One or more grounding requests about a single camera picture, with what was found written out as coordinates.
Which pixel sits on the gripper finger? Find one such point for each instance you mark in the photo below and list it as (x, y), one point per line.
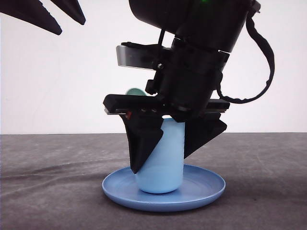
(201, 130)
(143, 133)

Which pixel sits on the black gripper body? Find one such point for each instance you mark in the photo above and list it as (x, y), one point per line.
(182, 88)

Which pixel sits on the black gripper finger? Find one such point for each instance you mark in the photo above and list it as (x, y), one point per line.
(71, 8)
(31, 11)

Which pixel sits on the mint green plastic spoon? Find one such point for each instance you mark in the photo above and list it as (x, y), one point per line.
(135, 91)

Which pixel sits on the light blue plastic cup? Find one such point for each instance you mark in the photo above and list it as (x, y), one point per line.
(163, 170)

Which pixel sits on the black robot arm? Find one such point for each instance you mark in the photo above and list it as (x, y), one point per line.
(206, 24)

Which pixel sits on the blue plastic plate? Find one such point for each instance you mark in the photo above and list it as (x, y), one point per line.
(200, 187)

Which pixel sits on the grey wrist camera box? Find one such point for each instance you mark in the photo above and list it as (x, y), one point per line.
(141, 56)

